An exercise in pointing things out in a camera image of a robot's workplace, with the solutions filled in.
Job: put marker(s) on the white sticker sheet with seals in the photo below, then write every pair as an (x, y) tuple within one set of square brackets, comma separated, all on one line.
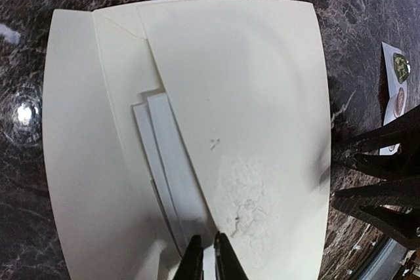
[(397, 70)]

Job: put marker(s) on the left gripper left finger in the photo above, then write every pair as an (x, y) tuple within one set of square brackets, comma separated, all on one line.
[(191, 264)]

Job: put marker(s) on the cream paper envelope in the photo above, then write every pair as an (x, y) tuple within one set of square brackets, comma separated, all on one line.
[(247, 82)]

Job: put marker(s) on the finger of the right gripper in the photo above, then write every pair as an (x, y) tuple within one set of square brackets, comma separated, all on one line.
[(390, 206), (389, 152)]

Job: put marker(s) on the beige lined letter sheet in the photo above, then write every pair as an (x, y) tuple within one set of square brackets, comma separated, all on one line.
[(175, 183)]

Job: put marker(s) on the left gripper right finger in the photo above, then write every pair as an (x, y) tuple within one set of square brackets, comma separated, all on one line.
[(227, 265)]

